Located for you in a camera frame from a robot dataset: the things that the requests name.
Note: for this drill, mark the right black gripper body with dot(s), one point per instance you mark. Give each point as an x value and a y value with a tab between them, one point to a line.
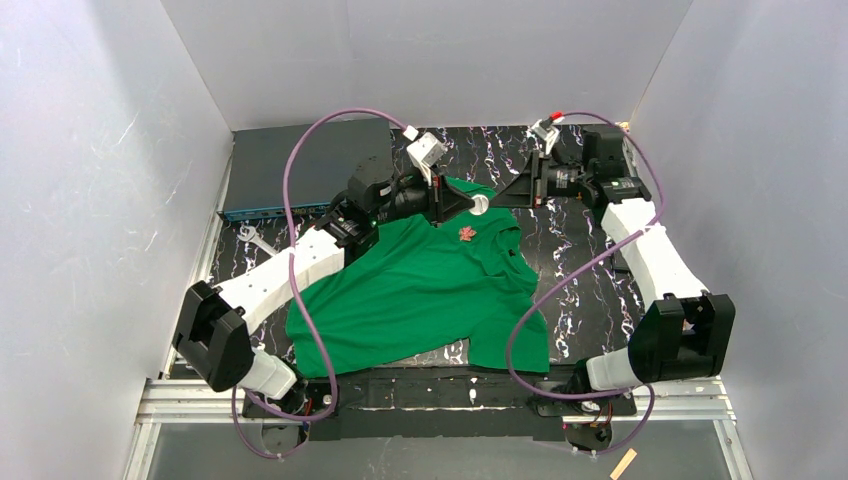
534	181

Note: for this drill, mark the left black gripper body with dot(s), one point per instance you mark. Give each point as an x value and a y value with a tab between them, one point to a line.
433	201

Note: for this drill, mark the round silver badge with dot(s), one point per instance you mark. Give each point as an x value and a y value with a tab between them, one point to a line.
480	205

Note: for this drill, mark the green polo shirt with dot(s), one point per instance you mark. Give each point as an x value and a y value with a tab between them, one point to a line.
423	287

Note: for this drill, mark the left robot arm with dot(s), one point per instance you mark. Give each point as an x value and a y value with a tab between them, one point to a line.
216	321

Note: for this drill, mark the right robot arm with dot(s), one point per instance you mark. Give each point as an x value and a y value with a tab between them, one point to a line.
686	329

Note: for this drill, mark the silver wrench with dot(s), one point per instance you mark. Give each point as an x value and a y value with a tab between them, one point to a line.
249	234

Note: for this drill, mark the yellow tape strip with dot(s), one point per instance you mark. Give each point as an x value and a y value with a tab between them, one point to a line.
623	464

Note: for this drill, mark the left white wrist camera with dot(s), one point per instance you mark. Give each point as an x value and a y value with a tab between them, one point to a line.
424	149

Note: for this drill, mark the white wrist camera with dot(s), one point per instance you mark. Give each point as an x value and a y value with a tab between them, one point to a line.
424	149
546	130

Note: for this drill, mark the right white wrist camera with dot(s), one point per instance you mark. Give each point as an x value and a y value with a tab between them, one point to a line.
546	130

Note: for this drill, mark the grey network switch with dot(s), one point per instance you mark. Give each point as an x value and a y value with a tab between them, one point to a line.
322	168

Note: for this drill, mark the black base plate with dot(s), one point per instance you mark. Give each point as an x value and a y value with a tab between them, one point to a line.
430	402

